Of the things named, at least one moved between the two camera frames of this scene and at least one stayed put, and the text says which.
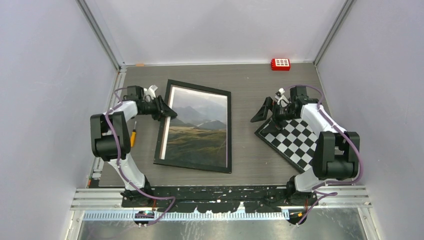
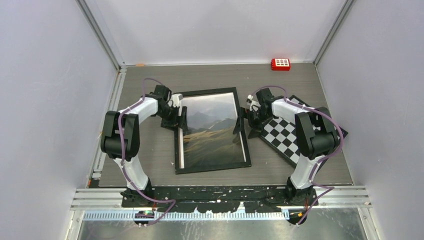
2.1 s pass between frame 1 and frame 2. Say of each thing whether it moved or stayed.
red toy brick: stayed
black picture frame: moved
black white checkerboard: stayed
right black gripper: moved
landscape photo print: moved
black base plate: stayed
